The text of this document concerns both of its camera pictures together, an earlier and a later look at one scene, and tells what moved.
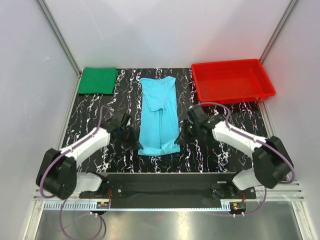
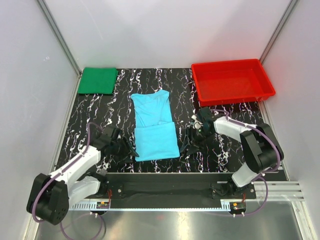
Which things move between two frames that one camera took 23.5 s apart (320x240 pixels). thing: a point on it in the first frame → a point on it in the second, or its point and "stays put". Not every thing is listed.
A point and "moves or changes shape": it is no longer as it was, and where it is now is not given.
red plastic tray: x=231 y=82 stays put
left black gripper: x=134 y=143 → x=128 y=151
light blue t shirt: x=159 y=127 moves or changes shape
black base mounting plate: x=168 y=187 stays put
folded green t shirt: x=98 y=80 stays put
